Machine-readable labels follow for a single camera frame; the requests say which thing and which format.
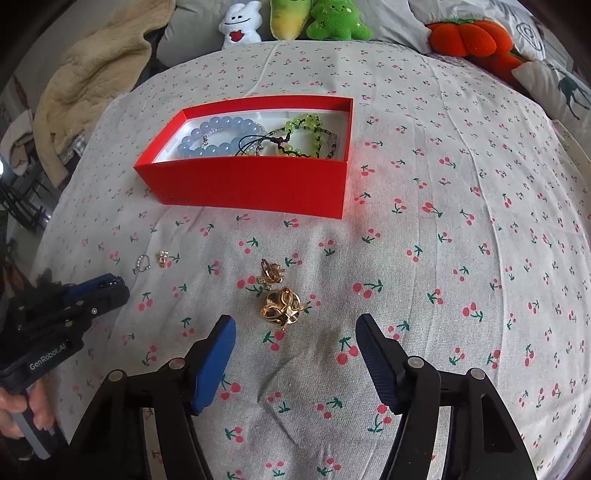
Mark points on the orange pumpkin plush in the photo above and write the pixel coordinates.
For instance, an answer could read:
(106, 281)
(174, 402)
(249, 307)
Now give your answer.
(466, 39)

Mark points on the green plush toy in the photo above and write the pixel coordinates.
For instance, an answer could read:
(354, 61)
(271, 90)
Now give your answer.
(337, 21)

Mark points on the small gold earring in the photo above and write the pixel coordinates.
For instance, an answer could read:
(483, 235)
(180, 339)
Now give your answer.
(272, 270)

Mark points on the cherry print bed sheet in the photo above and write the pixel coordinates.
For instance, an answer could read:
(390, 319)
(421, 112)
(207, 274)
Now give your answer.
(438, 207)

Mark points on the white deer print pillow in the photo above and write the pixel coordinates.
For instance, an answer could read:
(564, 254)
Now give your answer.
(563, 87)

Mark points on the person's left hand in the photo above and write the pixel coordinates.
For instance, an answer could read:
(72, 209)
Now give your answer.
(44, 406)

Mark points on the yellow-green plush toy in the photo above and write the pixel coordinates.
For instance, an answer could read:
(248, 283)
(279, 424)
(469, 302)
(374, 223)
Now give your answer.
(288, 18)

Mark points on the white spiral print pillow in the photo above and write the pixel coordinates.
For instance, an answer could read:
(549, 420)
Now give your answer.
(521, 25)

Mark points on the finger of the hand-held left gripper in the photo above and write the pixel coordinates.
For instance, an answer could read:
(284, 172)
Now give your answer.
(108, 301)
(90, 285)

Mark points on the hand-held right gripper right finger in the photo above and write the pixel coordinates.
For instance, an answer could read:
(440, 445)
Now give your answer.
(381, 364)

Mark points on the large gold ornament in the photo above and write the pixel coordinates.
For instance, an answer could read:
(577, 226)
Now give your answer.
(277, 311)

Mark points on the red cardboard box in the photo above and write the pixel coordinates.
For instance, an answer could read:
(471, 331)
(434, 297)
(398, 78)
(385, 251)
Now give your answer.
(254, 184)

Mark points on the beige blanket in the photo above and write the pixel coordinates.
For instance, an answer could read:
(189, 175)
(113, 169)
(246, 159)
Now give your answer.
(97, 78)

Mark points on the grey pillow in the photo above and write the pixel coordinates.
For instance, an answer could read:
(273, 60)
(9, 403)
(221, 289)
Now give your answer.
(194, 27)

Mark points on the white plush toy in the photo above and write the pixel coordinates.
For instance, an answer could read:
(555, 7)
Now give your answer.
(240, 23)

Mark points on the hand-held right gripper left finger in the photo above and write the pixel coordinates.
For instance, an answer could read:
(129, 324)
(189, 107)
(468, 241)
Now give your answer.
(210, 369)

